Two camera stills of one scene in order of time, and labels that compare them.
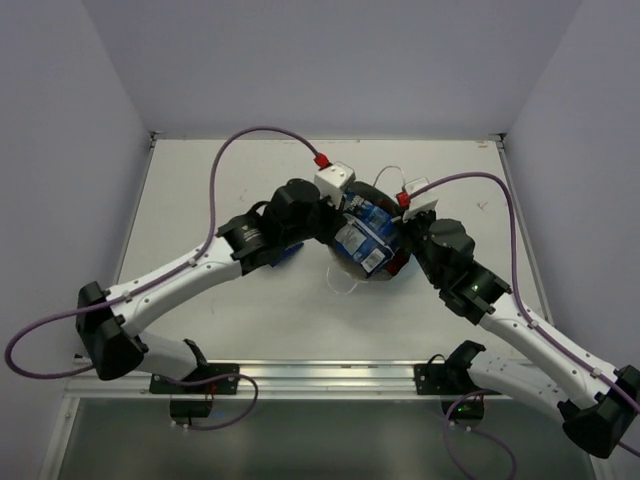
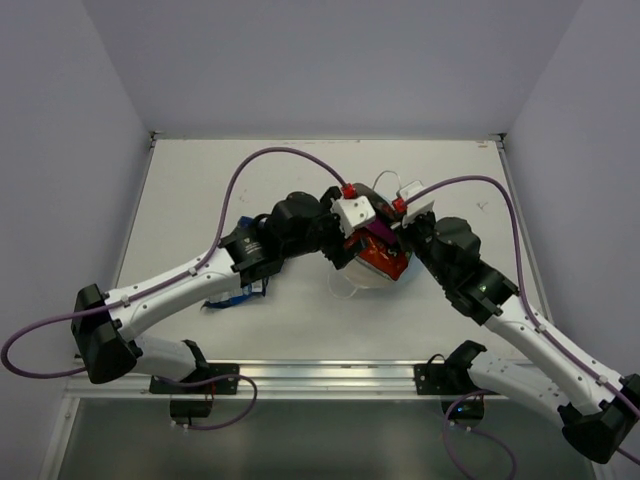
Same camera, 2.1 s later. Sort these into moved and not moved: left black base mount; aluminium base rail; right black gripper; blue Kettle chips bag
Moved: blue Kettle chips bag
Not moved: aluminium base rail; right black gripper; left black base mount
